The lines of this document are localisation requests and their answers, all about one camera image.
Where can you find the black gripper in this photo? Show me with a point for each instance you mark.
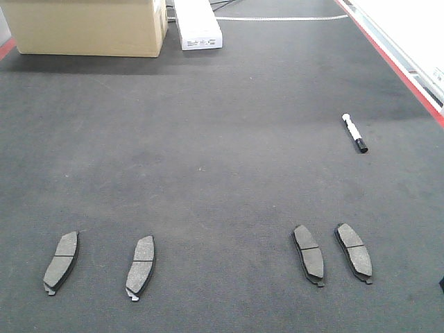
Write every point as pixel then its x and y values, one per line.
pixel 441 283

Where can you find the brake pad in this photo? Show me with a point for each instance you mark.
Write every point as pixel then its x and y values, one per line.
pixel 356 252
pixel 141 268
pixel 62 262
pixel 310 255

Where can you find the white black cylindrical tool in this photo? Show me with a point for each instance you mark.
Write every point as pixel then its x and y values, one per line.
pixel 355 134

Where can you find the white long carton box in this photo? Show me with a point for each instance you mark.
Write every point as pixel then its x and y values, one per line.
pixel 197 25

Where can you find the brown cardboard box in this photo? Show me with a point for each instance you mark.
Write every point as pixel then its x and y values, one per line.
pixel 87 28

